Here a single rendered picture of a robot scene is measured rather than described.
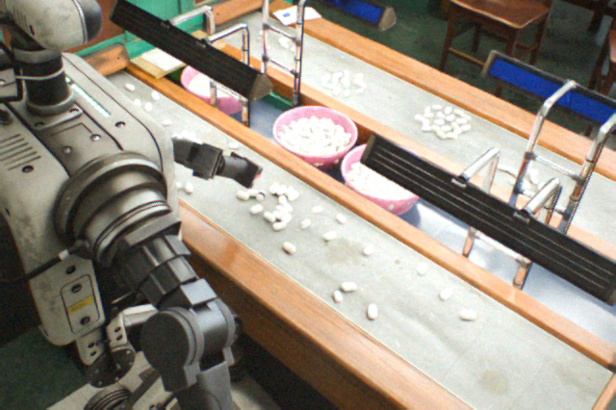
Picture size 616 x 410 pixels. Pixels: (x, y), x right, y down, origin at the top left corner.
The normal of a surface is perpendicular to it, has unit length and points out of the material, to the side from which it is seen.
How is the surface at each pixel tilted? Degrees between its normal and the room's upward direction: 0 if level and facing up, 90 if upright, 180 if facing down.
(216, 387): 56
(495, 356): 0
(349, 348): 0
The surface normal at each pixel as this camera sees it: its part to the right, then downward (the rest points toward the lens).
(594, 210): 0.05, -0.76
